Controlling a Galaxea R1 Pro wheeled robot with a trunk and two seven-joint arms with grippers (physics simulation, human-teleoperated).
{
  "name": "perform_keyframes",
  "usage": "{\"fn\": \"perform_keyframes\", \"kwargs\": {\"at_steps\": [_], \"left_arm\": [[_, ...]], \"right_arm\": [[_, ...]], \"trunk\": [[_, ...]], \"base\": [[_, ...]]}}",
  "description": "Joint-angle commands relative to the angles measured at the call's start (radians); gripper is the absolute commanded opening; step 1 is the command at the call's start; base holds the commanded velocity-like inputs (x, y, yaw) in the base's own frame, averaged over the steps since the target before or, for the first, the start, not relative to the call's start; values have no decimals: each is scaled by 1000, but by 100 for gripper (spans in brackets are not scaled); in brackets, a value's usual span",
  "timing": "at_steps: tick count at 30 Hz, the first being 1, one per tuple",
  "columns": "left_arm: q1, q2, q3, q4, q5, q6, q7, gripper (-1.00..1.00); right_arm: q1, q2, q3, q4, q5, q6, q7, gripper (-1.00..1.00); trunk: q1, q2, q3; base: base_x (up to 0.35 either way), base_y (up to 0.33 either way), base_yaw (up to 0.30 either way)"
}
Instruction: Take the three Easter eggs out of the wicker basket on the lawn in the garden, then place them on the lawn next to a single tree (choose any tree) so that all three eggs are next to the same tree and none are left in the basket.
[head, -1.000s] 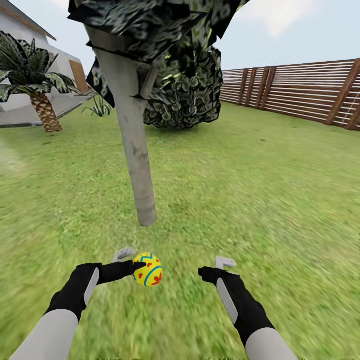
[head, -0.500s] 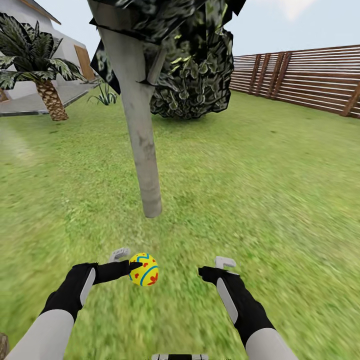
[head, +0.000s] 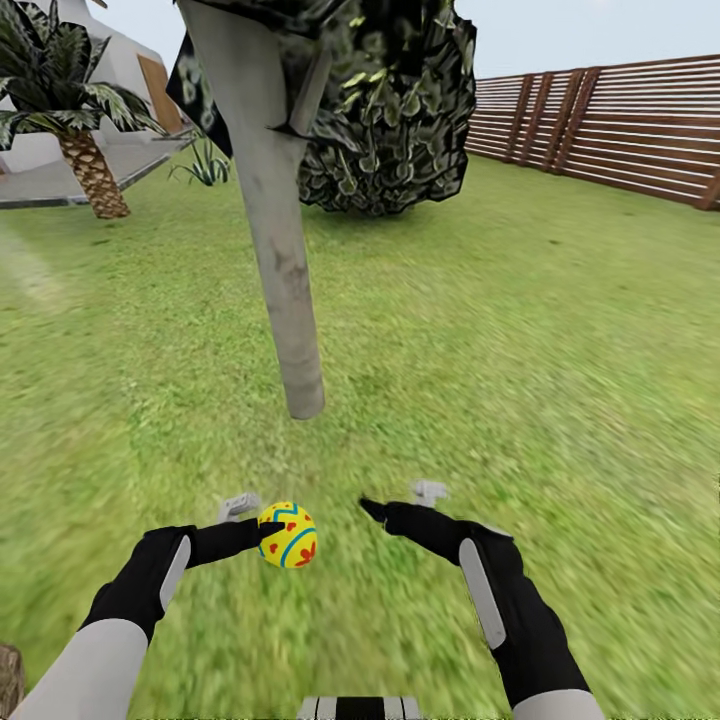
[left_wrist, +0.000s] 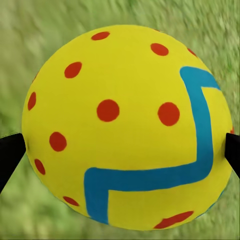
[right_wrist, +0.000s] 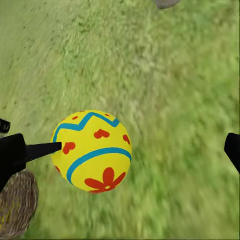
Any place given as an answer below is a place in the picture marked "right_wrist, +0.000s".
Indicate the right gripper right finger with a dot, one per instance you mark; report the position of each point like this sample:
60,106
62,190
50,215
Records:
232,148

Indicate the easter egg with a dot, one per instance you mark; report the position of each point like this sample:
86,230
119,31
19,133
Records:
96,151

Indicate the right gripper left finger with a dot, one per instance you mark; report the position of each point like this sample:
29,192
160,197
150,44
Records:
12,150

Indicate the wicker basket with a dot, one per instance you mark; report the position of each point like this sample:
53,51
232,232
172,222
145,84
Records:
18,202

